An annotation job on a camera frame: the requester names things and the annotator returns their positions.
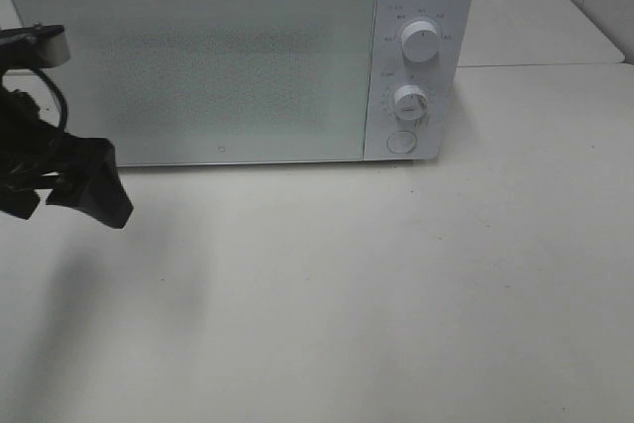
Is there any upper white control knob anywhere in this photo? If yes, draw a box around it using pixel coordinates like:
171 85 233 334
400 19 440 63

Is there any white microwave door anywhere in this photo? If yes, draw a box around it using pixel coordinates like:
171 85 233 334
13 0 374 165

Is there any white timer knob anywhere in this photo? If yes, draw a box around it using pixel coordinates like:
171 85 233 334
393 85 429 121

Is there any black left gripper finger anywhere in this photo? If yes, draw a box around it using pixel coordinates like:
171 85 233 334
46 137 134 229

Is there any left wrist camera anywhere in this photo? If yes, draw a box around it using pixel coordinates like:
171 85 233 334
0 24 70 74

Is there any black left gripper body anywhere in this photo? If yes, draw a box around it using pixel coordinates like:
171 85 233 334
1 86 74 219

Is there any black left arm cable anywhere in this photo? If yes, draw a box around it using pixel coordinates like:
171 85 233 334
34 65 70 132

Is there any round door release button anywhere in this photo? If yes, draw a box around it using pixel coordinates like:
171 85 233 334
386 131 417 155

